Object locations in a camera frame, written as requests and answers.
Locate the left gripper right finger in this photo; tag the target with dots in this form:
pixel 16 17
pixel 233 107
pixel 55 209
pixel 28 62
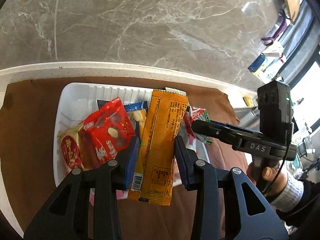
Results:
pixel 185 159

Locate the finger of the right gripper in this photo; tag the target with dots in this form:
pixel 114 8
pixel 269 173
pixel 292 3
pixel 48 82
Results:
pixel 225 135
pixel 230 126

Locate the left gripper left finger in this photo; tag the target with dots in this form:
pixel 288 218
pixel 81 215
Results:
pixel 123 166

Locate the red white small packet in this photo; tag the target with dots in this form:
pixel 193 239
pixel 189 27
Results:
pixel 191 129

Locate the pink long snack packet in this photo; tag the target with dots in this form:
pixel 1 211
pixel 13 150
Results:
pixel 121 195

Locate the orange long snack packet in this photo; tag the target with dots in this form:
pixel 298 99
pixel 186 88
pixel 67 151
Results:
pixel 154 172

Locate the red Milkes chocolate bag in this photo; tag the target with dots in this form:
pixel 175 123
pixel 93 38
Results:
pixel 104 133

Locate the gold red pie packet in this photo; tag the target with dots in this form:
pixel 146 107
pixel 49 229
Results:
pixel 70 145

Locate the dark blue red snack packet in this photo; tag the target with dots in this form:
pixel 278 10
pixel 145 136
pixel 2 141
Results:
pixel 137 113

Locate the white and red snack bag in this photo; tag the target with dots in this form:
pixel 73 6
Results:
pixel 175 91

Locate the black cookie snack packet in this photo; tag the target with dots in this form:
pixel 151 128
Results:
pixel 101 103

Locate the right grey sleeve forearm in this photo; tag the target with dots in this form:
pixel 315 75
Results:
pixel 298 202

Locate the person's right hand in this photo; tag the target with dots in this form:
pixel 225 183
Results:
pixel 277 178

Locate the yellow sponge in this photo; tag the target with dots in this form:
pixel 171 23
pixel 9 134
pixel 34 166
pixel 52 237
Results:
pixel 248 101

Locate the dark blue cup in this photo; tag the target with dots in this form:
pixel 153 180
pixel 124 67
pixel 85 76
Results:
pixel 257 63

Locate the white ribbed plastic tray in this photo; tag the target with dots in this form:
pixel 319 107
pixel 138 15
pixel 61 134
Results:
pixel 79 100

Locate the purple hanging tool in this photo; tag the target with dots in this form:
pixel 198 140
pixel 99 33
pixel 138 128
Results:
pixel 268 41

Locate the brown cloth mat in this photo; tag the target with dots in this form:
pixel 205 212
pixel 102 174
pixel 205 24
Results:
pixel 27 129

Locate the black camera box right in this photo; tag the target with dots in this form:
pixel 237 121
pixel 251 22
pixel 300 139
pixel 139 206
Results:
pixel 275 106

